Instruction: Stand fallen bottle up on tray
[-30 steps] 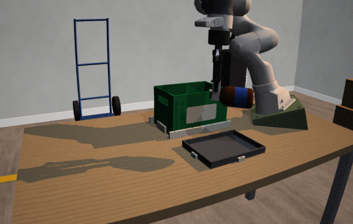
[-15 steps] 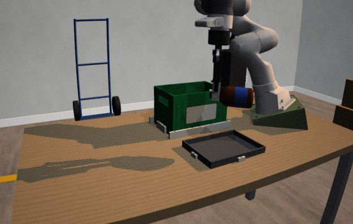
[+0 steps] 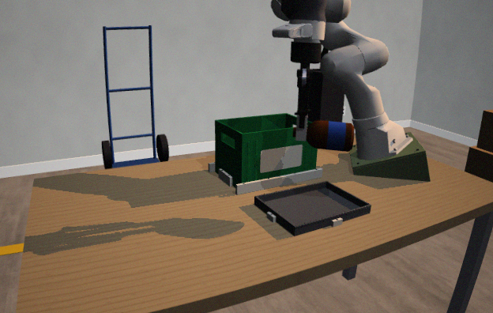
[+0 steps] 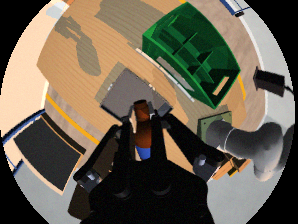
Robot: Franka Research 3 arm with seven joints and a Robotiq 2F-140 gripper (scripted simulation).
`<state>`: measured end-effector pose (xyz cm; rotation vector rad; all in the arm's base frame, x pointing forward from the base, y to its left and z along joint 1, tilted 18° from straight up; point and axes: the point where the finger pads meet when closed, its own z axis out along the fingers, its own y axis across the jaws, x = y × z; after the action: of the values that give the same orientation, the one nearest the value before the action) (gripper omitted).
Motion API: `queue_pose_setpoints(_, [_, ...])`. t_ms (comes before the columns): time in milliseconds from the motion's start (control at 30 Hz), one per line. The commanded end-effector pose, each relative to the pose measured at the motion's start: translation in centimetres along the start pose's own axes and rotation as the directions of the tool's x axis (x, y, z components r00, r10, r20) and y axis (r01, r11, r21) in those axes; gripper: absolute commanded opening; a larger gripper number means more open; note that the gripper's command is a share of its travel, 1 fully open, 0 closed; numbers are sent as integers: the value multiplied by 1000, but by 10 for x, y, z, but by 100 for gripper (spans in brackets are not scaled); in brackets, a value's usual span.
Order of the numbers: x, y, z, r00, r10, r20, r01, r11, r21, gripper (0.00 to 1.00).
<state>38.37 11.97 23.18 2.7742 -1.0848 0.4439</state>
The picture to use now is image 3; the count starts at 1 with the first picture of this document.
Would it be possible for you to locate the green plastic crate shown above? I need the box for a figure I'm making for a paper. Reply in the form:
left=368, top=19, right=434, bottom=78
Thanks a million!
left=215, top=113, right=318, bottom=187

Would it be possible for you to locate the brown bottle with blue label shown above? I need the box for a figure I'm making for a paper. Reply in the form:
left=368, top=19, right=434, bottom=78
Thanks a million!
left=307, top=120, right=354, bottom=152

